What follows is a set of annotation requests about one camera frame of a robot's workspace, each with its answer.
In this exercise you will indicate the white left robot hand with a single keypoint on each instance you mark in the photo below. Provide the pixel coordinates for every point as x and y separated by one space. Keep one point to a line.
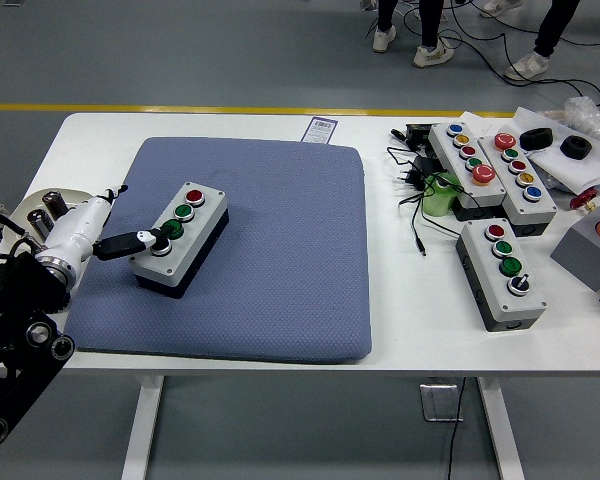
77 227

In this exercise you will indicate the grey four-button control box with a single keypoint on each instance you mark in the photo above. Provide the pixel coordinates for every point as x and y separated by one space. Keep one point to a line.
485 265
202 227

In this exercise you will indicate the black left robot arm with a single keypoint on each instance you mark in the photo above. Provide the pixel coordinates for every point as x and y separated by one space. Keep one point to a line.
10 305

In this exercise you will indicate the five-button box, blue button at end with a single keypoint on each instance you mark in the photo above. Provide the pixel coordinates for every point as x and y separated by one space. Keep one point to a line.
450 151

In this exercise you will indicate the five-button box, red mushroom at end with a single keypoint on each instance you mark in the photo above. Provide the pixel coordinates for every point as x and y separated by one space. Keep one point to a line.
500 166

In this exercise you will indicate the red mushroom button part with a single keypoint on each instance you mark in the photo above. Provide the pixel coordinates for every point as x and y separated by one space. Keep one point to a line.
582 200

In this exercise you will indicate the white shallow dish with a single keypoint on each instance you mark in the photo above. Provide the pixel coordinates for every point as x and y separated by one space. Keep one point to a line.
27 205

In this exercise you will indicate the grey-blue textured mat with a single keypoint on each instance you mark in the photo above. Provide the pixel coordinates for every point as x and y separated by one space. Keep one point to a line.
280 250

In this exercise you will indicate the white table leg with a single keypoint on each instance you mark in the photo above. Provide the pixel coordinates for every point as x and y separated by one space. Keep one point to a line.
502 430
142 430

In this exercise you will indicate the purple label card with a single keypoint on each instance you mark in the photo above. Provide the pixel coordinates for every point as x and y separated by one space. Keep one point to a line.
321 131

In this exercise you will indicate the black pen-shaped tool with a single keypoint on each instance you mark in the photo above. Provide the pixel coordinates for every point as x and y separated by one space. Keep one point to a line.
398 134

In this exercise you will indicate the small black device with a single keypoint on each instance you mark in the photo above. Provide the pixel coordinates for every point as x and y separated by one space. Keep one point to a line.
420 133

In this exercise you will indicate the green plastic cup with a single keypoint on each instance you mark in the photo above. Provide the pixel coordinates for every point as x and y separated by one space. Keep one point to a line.
437 202

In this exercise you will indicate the grey metal stand foot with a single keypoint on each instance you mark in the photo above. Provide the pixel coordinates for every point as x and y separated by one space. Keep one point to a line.
367 4

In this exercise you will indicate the white paper sheet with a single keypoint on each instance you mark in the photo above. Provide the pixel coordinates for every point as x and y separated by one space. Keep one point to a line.
475 122

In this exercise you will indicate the grey block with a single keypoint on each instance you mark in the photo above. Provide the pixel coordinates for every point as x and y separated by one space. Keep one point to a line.
580 255

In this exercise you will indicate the clear bubble wrap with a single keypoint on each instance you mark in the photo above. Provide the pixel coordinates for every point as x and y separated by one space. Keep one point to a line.
587 117

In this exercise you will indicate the metal bracket under table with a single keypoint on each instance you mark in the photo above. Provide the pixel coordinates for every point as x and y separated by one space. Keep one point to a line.
432 400

